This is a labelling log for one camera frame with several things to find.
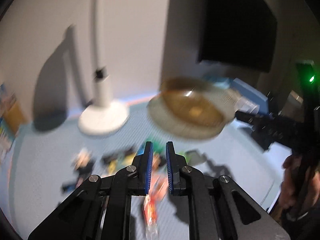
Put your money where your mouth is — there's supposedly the red packaged battery pack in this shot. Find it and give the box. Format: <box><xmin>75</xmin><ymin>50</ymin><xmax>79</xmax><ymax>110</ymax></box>
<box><xmin>143</xmin><ymin>174</ymin><xmax>168</xmax><ymax>239</ymax></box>

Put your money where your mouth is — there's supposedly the clear plastic cup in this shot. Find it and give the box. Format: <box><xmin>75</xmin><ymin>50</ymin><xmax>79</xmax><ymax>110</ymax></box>
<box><xmin>235</xmin><ymin>96</ymin><xmax>260</xmax><ymax>114</ymax></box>

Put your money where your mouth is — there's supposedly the yellow rectangular lighter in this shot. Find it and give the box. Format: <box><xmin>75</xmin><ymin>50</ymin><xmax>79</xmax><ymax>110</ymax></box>
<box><xmin>101</xmin><ymin>149</ymin><xmax>136</xmax><ymax>176</ymax></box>

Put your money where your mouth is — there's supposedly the person's right hand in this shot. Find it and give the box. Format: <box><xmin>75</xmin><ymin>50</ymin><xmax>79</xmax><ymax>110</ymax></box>
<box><xmin>278</xmin><ymin>155</ymin><xmax>319</xmax><ymax>214</ymax></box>

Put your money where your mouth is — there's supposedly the red black-haired chibi figure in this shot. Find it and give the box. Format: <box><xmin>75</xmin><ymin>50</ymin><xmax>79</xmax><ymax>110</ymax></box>
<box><xmin>152</xmin><ymin>153</ymin><xmax>167</xmax><ymax>174</ymax></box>

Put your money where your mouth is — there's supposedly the amber ribbed glass bowl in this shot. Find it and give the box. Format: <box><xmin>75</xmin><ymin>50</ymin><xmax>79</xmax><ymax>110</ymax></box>
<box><xmin>160</xmin><ymin>77</ymin><xmax>236</xmax><ymax>128</ymax></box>

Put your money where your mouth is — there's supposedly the white desk lamp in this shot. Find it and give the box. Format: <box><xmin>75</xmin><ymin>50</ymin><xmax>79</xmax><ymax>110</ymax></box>
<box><xmin>78</xmin><ymin>0</ymin><xmax>130</xmax><ymax>136</ymax></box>

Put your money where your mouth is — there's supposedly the black-haired chibi figure head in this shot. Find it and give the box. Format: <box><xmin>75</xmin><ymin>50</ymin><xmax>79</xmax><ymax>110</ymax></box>
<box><xmin>73</xmin><ymin>148</ymin><xmax>95</xmax><ymax>180</ymax></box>

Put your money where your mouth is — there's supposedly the black computer monitor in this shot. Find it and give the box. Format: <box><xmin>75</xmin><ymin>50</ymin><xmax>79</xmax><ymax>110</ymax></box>
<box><xmin>199</xmin><ymin>0</ymin><xmax>277</xmax><ymax>73</ymax></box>

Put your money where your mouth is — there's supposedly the brown cardboard pencil holder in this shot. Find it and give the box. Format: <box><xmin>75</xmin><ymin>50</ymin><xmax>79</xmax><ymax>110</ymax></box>
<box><xmin>3</xmin><ymin>101</ymin><xmax>28</xmax><ymax>135</ymax></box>

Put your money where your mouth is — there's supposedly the stack of colourful books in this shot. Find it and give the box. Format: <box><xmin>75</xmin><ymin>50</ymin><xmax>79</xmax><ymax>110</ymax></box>
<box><xmin>1</xmin><ymin>83</ymin><xmax>15</xmax><ymax>164</ymax></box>

